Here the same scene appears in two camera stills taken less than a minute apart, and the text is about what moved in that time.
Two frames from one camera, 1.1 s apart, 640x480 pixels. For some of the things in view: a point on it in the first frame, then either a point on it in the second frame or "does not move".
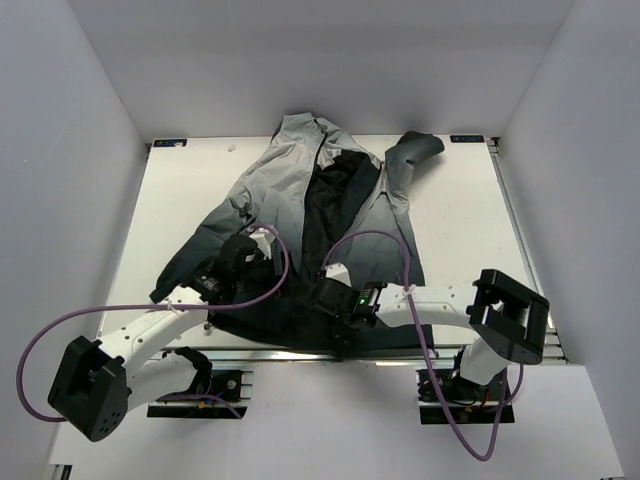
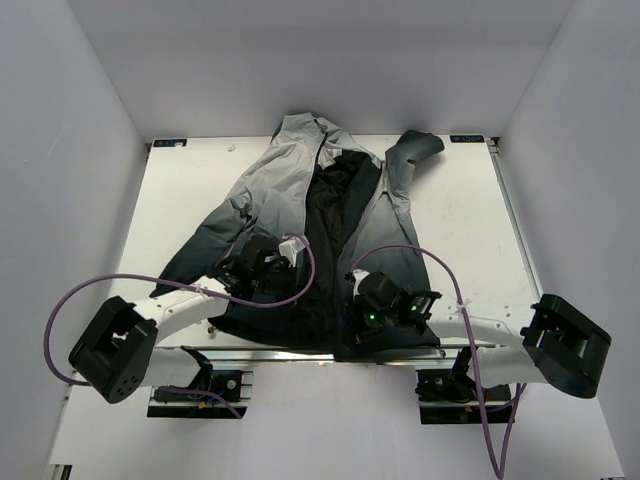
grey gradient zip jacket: [350, 271] does not move
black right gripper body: [343, 318] → [367, 317]
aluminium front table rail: [552, 354] does not move
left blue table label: [169, 142] does not move
